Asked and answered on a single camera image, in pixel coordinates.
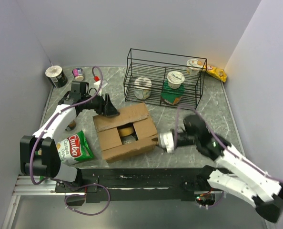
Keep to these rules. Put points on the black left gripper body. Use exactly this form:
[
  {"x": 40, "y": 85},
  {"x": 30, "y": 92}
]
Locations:
[{"x": 96, "y": 104}]

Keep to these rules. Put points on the brown cardboard box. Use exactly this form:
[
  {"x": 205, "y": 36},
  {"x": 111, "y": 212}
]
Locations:
[{"x": 115, "y": 148}]

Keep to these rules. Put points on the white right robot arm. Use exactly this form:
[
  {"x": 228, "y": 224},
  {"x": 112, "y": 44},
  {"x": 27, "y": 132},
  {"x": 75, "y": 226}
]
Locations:
[{"x": 245, "y": 180}]

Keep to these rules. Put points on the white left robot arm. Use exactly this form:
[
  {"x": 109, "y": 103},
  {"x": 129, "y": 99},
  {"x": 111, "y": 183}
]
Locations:
[{"x": 38, "y": 152}]

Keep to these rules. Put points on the round tan item in box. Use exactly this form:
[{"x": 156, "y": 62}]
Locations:
[{"x": 125, "y": 131}]

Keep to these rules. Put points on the small brown jar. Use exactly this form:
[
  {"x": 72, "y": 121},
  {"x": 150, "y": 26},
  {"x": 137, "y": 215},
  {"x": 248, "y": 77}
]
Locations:
[{"x": 71, "y": 126}]

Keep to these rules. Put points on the pink yogurt cup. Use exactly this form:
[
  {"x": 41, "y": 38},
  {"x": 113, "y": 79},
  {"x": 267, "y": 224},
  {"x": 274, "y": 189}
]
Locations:
[{"x": 78, "y": 74}]

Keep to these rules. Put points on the white lidded jar in basket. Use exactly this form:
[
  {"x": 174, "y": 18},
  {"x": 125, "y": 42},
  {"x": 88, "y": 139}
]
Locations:
[{"x": 142, "y": 88}]

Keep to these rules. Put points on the green Chuba chips bag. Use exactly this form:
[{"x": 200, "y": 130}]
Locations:
[{"x": 74, "y": 149}]

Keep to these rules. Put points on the black can white lid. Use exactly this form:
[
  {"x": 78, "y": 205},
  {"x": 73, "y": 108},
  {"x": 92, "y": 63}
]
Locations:
[{"x": 56, "y": 76}]

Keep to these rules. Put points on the green canister in basket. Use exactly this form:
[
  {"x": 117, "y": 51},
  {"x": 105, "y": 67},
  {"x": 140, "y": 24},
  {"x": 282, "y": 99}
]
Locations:
[{"x": 171, "y": 96}]

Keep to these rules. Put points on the yellow snack bag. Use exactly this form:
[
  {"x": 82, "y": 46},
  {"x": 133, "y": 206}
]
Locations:
[{"x": 216, "y": 72}]

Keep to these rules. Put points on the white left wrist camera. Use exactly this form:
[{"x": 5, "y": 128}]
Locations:
[{"x": 98, "y": 83}]

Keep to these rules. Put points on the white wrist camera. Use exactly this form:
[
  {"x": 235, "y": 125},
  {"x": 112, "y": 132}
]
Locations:
[
  {"x": 166, "y": 141},
  {"x": 98, "y": 83}
]

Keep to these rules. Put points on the black wire basket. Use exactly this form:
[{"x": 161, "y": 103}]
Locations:
[{"x": 156, "y": 66}]

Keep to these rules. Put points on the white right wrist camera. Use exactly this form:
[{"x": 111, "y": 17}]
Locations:
[{"x": 166, "y": 141}]

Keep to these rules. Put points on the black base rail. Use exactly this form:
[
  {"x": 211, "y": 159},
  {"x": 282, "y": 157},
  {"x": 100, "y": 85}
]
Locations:
[{"x": 135, "y": 184}]

